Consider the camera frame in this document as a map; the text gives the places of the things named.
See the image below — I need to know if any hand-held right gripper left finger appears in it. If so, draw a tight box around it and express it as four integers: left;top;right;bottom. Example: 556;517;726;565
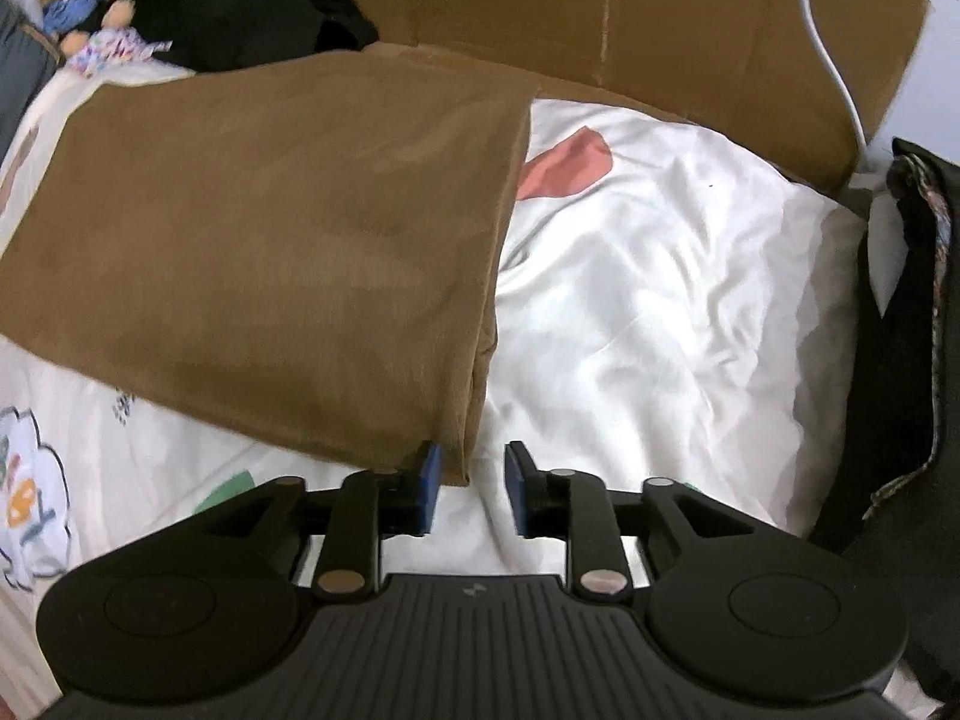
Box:
191;441;443;601

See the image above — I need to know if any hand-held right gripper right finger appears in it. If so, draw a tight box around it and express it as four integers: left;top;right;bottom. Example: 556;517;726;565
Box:
504;441;758;602

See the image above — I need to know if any brown printed t-shirt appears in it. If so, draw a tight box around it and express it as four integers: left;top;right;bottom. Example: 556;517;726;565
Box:
0;51;535;487

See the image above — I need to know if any white printed blanket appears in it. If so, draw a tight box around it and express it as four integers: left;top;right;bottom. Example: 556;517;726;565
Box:
0;64;878;616

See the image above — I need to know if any black cloth with patterned trim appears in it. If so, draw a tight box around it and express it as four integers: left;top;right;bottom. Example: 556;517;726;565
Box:
806;136;960;616

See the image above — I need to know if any low folded cardboard sheet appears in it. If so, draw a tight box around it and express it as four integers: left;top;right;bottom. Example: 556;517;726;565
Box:
135;0;931;192

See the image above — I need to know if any black garment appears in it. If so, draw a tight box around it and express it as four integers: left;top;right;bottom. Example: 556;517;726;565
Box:
135;0;380;74

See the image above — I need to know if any floral print plush toy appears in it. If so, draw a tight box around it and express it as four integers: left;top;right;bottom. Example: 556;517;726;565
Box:
75;26;173;80

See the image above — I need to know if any grey pillow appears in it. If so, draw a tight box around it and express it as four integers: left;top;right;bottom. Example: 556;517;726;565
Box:
0;0;61;158

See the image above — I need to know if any white cable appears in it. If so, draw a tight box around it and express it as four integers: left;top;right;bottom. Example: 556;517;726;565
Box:
791;0;871;147

